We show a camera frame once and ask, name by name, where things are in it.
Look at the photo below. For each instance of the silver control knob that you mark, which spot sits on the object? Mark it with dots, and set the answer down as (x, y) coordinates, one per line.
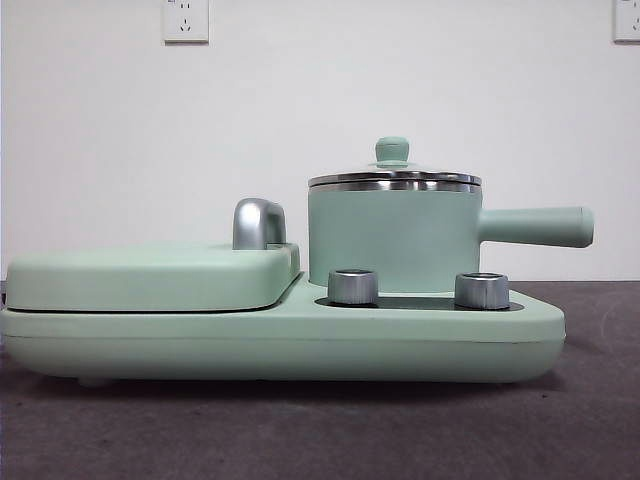
(480, 290)
(350, 287)

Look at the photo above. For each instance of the green griddle cover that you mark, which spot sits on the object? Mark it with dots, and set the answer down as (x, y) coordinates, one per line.
(150, 280)

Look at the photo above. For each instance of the green breakfast machine base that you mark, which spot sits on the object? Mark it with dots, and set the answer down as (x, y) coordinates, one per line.
(150, 345)

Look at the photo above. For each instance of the white wall socket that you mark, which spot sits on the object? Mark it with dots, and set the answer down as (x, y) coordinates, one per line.
(186, 22)
(627, 20)

